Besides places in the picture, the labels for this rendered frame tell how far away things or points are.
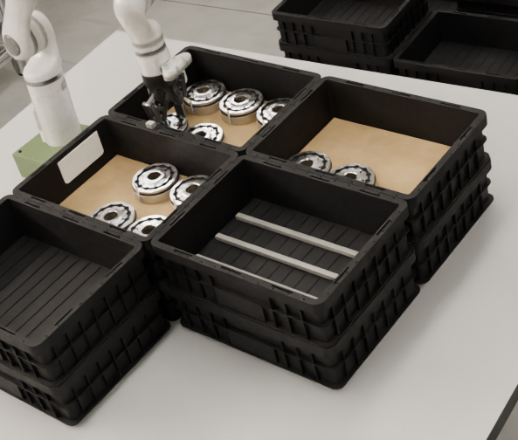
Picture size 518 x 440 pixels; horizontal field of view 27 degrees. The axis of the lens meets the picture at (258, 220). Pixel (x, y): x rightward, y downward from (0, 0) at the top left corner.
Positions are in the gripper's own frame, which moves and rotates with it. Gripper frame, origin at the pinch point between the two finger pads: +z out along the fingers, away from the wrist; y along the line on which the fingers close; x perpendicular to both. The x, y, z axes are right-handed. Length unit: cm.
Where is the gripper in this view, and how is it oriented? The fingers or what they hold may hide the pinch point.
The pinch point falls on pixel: (173, 120)
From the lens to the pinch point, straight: 252.2
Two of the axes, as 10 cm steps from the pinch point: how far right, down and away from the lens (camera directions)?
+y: -5.0, 6.3, -6.0
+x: 8.4, 1.8, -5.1
